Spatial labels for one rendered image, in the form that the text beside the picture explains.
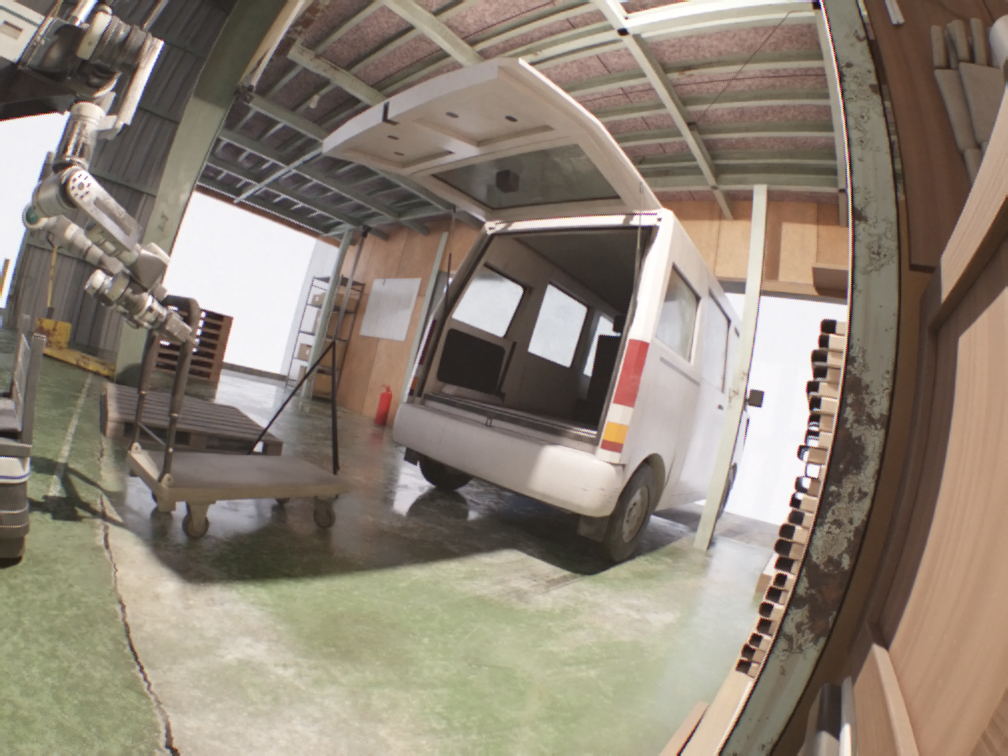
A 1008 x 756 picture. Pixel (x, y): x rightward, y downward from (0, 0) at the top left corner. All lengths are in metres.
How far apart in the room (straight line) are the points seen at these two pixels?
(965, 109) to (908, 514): 0.42
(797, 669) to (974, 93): 0.59
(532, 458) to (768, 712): 1.76
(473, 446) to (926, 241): 2.09
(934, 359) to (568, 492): 1.72
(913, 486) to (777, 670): 0.20
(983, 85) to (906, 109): 0.11
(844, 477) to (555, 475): 1.69
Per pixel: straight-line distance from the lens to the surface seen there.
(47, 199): 1.18
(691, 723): 1.14
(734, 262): 4.22
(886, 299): 0.45
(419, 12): 3.08
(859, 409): 0.43
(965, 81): 0.62
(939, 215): 0.53
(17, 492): 1.29
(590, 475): 1.95
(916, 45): 0.69
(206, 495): 1.58
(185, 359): 1.44
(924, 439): 0.43
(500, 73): 1.58
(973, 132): 0.58
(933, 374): 0.44
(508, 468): 2.15
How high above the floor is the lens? 0.69
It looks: 3 degrees up
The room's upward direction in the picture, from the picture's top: 13 degrees clockwise
